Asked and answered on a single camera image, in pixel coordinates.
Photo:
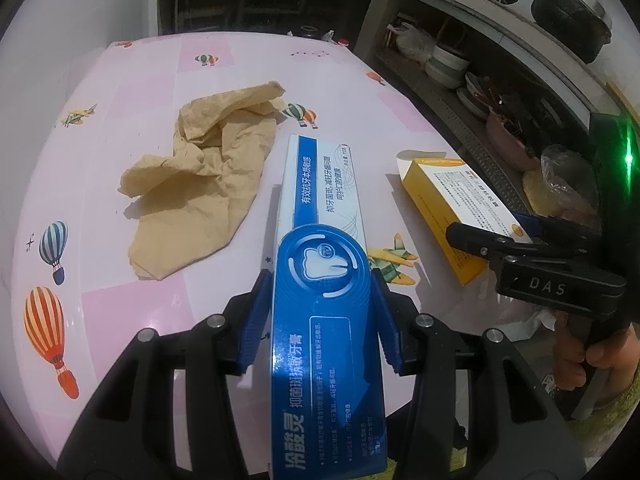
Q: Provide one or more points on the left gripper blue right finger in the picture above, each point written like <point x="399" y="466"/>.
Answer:
<point x="384" y="303"/>

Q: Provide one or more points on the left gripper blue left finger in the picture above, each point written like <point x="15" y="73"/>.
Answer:
<point x="255" y="306"/>

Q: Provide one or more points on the blue toothpaste box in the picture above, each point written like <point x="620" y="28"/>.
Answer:
<point x="327" y="416"/>

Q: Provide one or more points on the white yellow medicine box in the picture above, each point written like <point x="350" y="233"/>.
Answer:
<point x="448" y="190"/>

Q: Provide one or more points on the right hand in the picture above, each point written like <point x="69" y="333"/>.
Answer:
<point x="619" y="355"/>

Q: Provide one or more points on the clear plastic bag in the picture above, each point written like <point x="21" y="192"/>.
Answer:
<point x="563" y="187"/>

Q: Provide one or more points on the crumpled brown paper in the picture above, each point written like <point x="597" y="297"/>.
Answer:
<point x="191" y="203"/>

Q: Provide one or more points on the pink bowl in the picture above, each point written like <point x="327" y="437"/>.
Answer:
<point x="508" y="146"/>

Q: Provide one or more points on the stacked white green bowls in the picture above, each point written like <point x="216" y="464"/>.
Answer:
<point x="446" y="67"/>

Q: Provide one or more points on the black cooking pot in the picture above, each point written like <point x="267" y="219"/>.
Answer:
<point x="583" y="26"/>

